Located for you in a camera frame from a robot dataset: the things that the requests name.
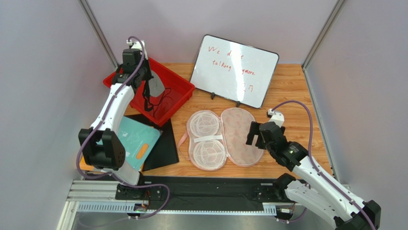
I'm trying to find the black board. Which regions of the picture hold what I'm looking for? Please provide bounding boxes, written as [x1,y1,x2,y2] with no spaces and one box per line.
[127,114,179,171]

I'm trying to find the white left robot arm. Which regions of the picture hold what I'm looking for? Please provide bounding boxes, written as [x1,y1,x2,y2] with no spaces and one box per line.
[77,47,152,186]

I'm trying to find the red plastic tray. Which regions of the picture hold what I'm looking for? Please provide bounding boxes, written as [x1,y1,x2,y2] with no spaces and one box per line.
[102,57,196,127]

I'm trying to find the floral mesh laundry bag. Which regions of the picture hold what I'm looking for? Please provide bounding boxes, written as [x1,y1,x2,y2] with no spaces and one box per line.
[177,108,264,171]

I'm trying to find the orange board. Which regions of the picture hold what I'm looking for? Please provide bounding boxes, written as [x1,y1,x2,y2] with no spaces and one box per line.
[79,156,95,171]

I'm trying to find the white dry-erase board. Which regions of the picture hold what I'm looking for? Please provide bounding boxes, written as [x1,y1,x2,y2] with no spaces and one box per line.
[190,34,279,108]

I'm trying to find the aluminium frame rail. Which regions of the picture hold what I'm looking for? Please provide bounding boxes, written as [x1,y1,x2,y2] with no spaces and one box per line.
[57,179,364,230]

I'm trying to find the teal board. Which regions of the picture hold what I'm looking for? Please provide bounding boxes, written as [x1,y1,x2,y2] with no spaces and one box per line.
[117,117,162,171]

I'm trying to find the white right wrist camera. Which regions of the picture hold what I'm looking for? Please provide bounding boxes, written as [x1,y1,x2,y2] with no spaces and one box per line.
[267,109,284,127]

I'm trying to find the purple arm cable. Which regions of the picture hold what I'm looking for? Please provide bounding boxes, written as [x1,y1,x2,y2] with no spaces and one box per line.
[271,100,377,230]
[76,36,170,220]

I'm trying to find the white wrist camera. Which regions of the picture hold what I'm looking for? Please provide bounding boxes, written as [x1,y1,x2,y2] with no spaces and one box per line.
[267,109,284,127]
[126,38,148,60]

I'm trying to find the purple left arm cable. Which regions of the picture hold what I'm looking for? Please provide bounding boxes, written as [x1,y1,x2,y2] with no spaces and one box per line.
[76,36,170,220]

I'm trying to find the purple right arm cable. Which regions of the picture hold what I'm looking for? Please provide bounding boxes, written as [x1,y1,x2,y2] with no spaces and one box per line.
[271,100,377,230]

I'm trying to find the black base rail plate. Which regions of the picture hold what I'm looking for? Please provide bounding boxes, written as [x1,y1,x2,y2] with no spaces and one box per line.
[115,176,292,211]

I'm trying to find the grey black bra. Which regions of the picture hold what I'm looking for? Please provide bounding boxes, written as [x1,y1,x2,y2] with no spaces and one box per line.
[142,70,172,118]

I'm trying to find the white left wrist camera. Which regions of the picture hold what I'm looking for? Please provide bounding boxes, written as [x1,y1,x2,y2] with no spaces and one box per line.
[126,38,148,60]

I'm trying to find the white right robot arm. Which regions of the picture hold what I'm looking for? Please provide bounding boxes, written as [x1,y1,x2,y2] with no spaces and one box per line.
[246,122,381,230]

